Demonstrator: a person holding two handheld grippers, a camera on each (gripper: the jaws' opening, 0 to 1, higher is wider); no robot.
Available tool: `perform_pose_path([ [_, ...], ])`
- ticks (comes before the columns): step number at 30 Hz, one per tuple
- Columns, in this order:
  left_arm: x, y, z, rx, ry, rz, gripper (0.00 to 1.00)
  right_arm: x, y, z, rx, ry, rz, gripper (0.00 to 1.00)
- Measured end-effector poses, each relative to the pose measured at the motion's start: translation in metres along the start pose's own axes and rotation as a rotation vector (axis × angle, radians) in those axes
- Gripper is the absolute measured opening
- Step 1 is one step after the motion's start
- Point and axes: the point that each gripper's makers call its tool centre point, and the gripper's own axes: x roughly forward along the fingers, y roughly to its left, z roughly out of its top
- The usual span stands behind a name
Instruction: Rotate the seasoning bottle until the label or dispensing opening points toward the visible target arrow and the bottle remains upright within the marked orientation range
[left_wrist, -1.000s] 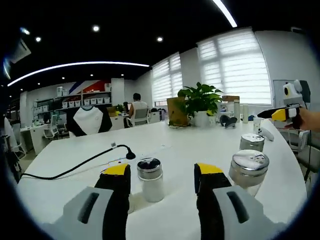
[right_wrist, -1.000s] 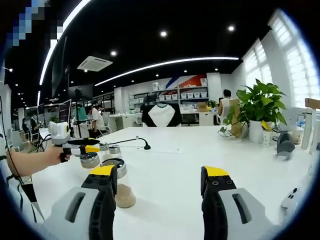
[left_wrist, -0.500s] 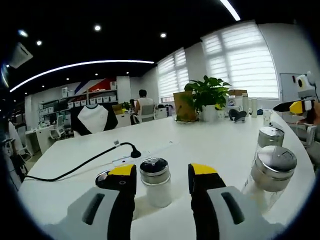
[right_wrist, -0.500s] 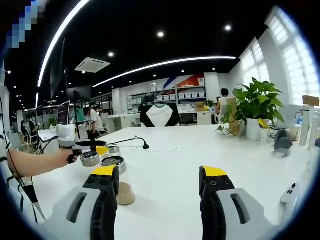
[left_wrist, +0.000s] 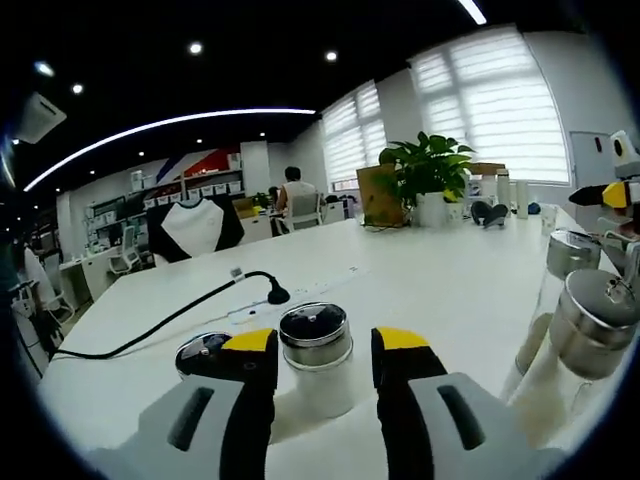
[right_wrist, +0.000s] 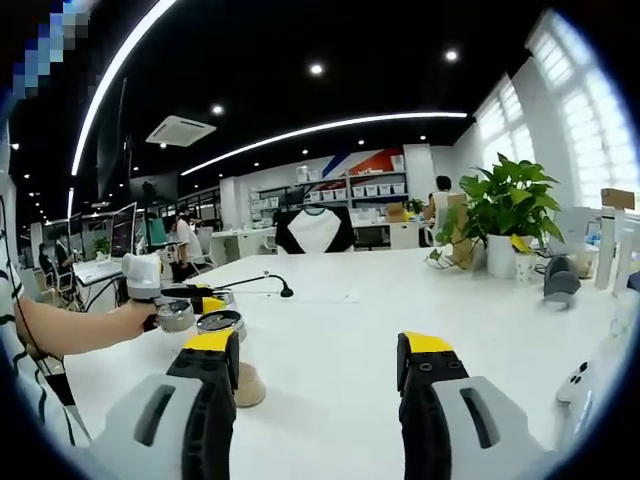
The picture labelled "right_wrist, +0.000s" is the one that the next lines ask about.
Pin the white laptop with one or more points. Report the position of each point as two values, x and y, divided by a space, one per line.
122 232

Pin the small white cup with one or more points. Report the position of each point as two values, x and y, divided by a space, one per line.
525 270

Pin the brown carton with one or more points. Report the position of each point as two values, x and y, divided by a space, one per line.
396 212

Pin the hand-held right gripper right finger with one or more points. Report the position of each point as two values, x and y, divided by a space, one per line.
465 425

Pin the white office desk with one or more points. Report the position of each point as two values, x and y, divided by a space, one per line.
240 245

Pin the white thermos bottle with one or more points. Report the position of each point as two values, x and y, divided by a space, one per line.
607 250

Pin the ceiling light strip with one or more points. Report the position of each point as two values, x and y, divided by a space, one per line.
88 116
425 115

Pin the ceiling air conditioner unit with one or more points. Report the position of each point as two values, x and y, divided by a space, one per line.
180 131

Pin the row of white storage bins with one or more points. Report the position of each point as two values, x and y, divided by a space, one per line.
370 190

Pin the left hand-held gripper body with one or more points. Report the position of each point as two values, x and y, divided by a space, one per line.
142 275

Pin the grey storage shelf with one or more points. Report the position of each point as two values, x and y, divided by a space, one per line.
347 187

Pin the white game controller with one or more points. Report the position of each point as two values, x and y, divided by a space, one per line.
575 385

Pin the white cylinder container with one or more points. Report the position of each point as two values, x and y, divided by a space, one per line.
625 265

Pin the brown paper bag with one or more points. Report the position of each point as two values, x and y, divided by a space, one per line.
462 252

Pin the black and white raglan shirt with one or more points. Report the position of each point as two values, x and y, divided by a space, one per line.
315 230

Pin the white window blind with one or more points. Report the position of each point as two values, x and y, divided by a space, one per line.
505 130
590 125

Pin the green potted plant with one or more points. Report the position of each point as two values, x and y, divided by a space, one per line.
510 195

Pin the person's left hand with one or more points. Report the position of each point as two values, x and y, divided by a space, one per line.
132 320

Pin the grey headphones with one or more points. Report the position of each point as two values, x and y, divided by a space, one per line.
562 287

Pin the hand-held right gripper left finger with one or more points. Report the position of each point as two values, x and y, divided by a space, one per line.
165 425

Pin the cardboard box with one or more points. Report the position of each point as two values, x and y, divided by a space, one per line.
617 198

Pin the tall seasoning bottle brown powder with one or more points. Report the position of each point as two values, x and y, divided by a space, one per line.
220 322

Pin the teal panel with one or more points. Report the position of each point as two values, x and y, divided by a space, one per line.
157 230

